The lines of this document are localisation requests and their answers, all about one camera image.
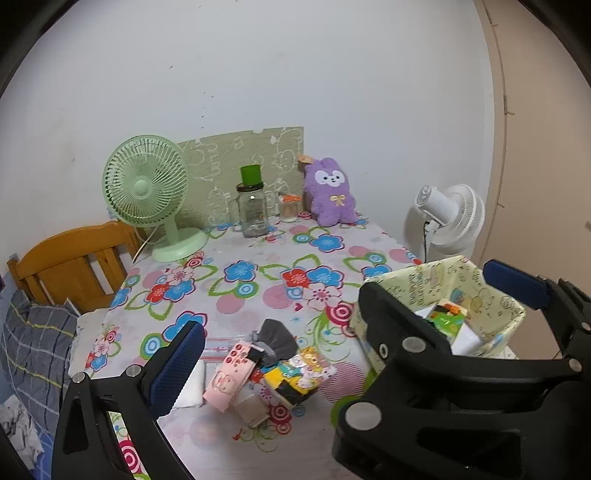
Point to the green cartoon print board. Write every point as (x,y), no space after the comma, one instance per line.
(217,152)

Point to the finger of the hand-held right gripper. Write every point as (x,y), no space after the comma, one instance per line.
(406,323)
(512,286)

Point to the green plastic cup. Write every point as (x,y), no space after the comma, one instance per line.
(250,175)

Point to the white packet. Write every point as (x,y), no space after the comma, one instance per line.
(467,342)

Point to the grey plaid bedding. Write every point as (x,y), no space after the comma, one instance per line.
(37,341)

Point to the floral tablecloth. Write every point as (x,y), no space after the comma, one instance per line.
(277,277)

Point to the blue bed sheet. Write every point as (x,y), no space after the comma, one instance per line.
(46,443)

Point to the white standing fan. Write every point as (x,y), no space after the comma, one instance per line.
(455,217)

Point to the clear striped packet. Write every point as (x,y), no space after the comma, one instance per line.
(214,353)

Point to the purple plush rabbit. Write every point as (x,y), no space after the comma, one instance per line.
(330,198)

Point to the pink cartoon pouch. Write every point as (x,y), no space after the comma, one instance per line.
(226,383)

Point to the beige small pouch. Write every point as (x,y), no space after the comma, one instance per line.
(251,408)

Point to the white pad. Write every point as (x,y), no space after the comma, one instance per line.
(191,387)

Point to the glass jar with green cap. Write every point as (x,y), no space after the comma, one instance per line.
(251,217)

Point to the cotton swab container orange lid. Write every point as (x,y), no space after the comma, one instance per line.
(288,210)

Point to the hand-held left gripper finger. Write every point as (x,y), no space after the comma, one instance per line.
(178,364)

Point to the green orange packet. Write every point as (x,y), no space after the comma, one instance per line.
(445,321)

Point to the white crumpled cloth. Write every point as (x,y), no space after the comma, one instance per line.
(18,429)

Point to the green desk fan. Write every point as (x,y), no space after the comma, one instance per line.
(143,187)

